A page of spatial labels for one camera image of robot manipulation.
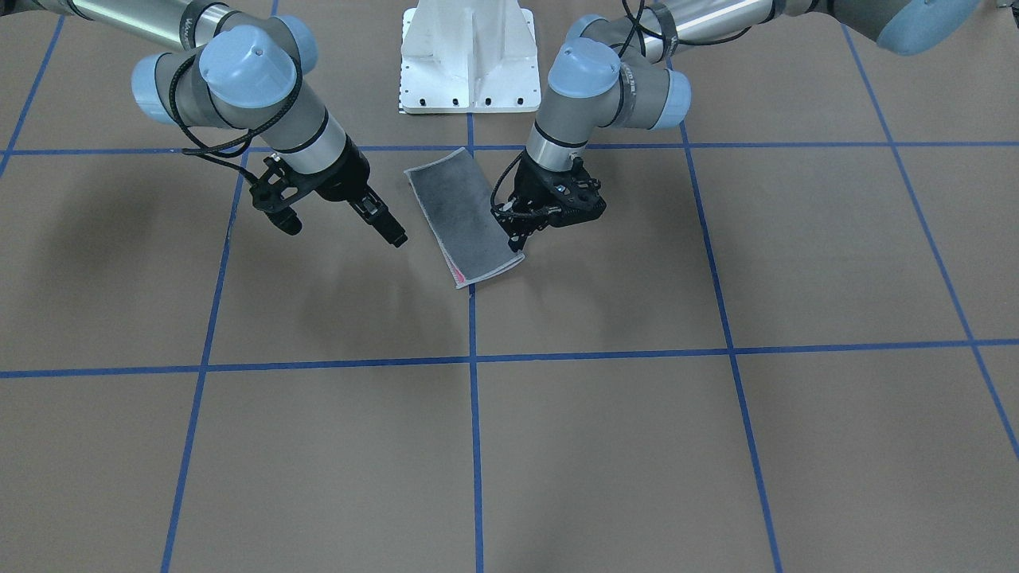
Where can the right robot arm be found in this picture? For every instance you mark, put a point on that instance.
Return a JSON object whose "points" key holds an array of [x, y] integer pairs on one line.
{"points": [[226, 78]]}

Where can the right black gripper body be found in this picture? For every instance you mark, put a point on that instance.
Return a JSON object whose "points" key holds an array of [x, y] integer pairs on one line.
{"points": [[344, 177]]}

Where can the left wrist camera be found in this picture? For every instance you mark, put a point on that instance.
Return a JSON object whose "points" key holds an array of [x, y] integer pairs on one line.
{"points": [[577, 199]]}

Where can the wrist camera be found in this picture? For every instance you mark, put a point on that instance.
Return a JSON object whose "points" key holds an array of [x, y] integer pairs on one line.
{"points": [[267, 194], [577, 199]]}

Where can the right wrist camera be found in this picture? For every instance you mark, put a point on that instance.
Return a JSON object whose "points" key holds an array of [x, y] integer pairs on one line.
{"points": [[267, 194]]}

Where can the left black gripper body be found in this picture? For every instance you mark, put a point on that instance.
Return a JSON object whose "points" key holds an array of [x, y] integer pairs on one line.
{"points": [[518, 228]]}

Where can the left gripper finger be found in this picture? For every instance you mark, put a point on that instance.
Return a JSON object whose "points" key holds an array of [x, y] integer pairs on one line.
{"points": [[515, 243], [522, 237]]}

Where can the pink towel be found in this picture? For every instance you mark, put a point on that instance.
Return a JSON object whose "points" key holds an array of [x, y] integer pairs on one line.
{"points": [[454, 195]]}

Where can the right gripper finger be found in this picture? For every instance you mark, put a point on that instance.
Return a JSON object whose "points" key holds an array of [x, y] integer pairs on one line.
{"points": [[381, 229], [394, 231]]}

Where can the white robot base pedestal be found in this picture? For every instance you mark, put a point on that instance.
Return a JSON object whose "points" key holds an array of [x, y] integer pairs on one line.
{"points": [[468, 57]]}

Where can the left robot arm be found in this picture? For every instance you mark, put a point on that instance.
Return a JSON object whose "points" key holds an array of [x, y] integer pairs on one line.
{"points": [[613, 74]]}

